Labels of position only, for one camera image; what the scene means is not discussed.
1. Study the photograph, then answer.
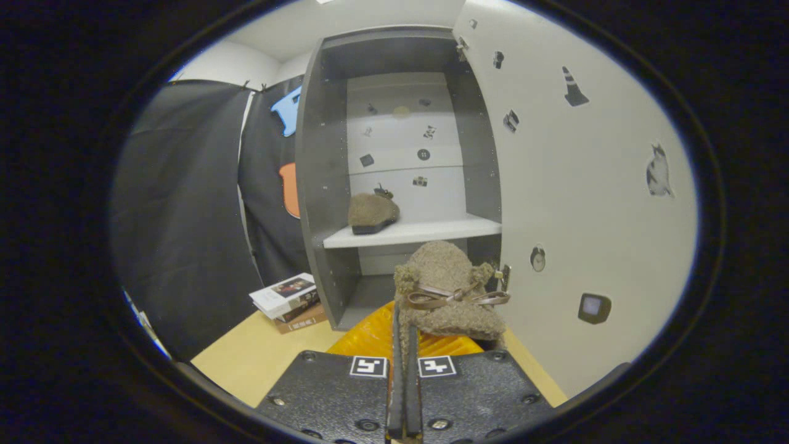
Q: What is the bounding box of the black backdrop cloth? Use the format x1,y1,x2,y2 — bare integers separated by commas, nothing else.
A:
111,77,309,361

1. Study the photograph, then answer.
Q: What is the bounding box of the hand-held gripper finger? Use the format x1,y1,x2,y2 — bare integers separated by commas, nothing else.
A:
255,300,406,444
405,329,557,443

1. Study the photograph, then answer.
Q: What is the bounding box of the white shoe cabinet door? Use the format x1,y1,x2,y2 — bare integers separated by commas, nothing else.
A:
452,0,700,398

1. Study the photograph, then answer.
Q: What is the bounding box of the brown fuzzy shoe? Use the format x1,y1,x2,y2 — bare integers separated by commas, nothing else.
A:
347,184,401,236
393,240,512,349

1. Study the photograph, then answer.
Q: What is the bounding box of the white cabinet shelf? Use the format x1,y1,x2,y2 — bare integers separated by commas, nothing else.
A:
322,213,503,249

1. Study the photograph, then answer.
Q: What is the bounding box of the white book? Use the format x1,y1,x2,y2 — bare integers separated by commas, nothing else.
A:
249,273,318,319

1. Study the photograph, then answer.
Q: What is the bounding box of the brown book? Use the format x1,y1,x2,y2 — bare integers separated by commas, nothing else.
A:
271,302,329,335

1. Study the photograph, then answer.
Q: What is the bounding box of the grey shoe cabinet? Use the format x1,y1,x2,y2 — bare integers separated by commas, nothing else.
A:
295,25,503,332

